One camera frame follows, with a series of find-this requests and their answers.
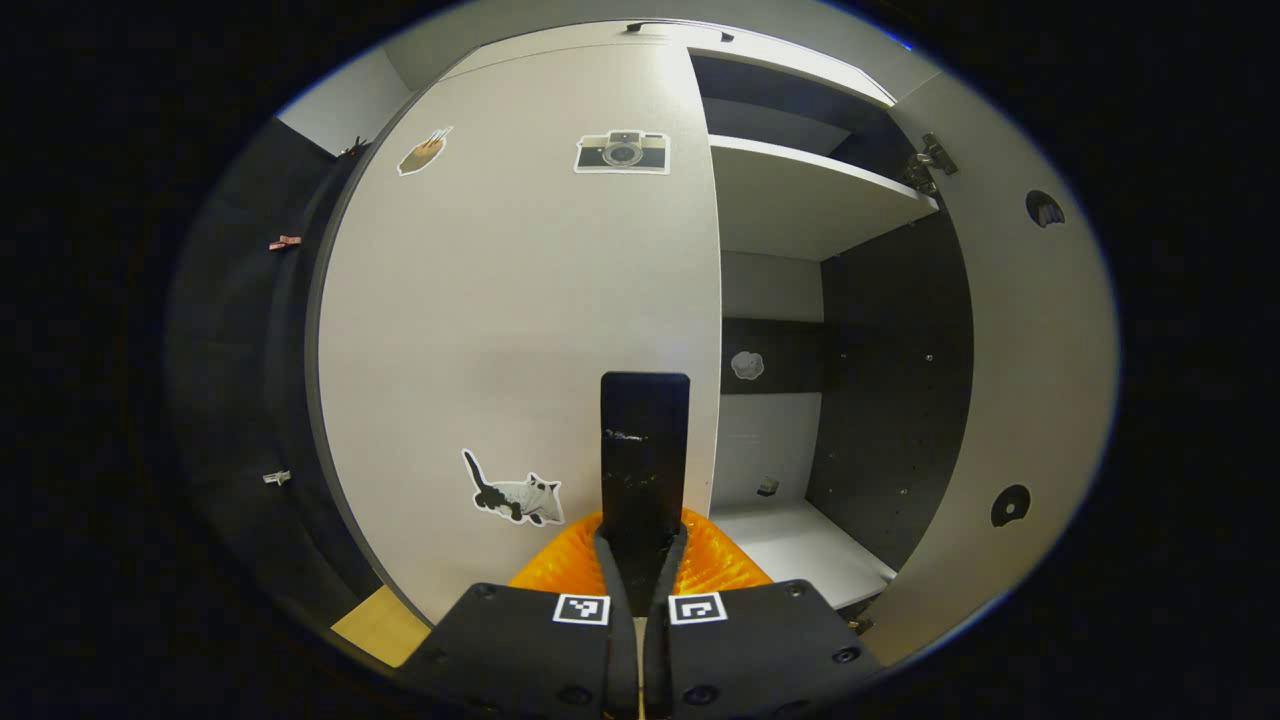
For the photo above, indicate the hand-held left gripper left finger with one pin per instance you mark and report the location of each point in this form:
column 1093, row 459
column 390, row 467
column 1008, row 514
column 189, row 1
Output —
column 520, row 650

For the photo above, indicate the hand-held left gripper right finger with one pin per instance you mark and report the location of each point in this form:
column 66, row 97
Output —
column 760, row 650

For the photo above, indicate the white double-door shoe cabinet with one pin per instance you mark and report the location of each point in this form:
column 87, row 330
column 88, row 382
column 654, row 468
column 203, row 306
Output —
column 500, row 300

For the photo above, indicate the white cabinet shelf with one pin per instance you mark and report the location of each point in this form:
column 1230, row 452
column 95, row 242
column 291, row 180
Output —
column 800, row 200
column 800, row 550
column 760, row 120

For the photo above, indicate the metal door hinge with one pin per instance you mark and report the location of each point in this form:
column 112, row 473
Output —
column 930, row 162

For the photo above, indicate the white cabinet drawer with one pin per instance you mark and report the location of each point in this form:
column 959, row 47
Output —
column 780, row 52

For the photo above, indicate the white clip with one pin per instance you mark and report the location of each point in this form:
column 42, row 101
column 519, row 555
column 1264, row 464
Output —
column 277, row 477

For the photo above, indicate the black backdrop cloth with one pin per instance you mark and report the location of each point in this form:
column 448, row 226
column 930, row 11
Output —
column 240, row 350

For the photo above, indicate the red clip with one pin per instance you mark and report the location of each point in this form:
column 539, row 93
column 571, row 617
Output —
column 284, row 242

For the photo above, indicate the black clip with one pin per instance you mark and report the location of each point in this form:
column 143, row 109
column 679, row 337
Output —
column 354, row 148

